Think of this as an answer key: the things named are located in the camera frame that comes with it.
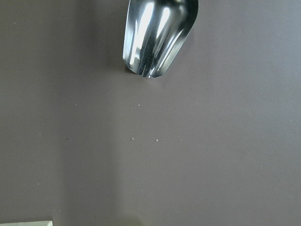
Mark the silver metal scoop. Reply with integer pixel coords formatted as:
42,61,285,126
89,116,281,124
122,0,199,78

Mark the bamboo cutting board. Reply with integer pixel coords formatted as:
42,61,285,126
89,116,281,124
0,220,53,226

